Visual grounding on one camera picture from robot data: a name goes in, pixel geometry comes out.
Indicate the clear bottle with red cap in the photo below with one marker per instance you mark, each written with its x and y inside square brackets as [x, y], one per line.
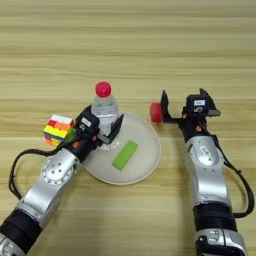
[105, 106]

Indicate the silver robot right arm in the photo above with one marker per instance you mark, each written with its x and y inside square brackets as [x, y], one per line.
[210, 180]

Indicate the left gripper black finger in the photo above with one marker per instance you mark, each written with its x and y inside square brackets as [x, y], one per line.
[115, 131]
[86, 111]

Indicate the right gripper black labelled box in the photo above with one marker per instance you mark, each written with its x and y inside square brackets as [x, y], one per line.
[198, 105]

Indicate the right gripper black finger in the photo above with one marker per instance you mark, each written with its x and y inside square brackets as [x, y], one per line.
[213, 108]
[165, 106]

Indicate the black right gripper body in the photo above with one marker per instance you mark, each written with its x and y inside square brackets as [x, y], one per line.
[195, 128]

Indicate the round white plate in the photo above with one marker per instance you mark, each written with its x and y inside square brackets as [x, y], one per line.
[146, 146]

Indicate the small red cube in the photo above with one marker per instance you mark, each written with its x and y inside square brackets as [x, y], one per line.
[155, 113]

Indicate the green rectangular block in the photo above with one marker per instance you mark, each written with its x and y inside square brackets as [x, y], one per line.
[125, 155]

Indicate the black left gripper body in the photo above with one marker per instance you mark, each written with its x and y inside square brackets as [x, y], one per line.
[85, 146]

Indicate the multicolour puzzle cube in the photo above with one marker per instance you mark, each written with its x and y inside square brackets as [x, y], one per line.
[58, 131]

